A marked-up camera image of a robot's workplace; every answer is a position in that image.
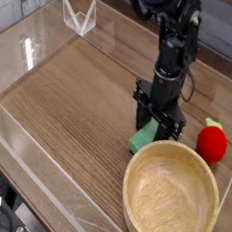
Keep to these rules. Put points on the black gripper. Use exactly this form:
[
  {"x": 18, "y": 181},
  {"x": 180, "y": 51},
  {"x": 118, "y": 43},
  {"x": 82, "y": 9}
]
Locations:
[{"x": 159, "y": 100}]

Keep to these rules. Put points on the green foam block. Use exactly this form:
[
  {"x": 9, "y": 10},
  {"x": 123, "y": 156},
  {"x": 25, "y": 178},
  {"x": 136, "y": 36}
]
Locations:
[{"x": 143, "y": 136}]

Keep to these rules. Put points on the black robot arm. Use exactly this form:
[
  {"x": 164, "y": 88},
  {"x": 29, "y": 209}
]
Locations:
[{"x": 179, "y": 22}]

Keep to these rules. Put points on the wooden bowl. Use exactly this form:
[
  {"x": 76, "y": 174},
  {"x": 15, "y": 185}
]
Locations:
[{"x": 168, "y": 187}]

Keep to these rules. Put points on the red plush strawberry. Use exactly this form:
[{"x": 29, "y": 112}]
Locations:
[{"x": 211, "y": 142}]

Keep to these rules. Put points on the black metal device base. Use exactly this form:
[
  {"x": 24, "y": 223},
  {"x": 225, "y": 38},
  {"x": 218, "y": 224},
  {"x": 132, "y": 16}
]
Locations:
[{"x": 9, "y": 223}]

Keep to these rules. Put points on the clear acrylic corner bracket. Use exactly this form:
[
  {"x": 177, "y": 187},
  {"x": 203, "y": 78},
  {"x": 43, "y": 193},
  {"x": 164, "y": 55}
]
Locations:
[{"x": 80, "y": 22}]

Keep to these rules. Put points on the clear acrylic tray wall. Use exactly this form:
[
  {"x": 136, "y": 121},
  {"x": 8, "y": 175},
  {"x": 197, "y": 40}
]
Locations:
[{"x": 55, "y": 198}]

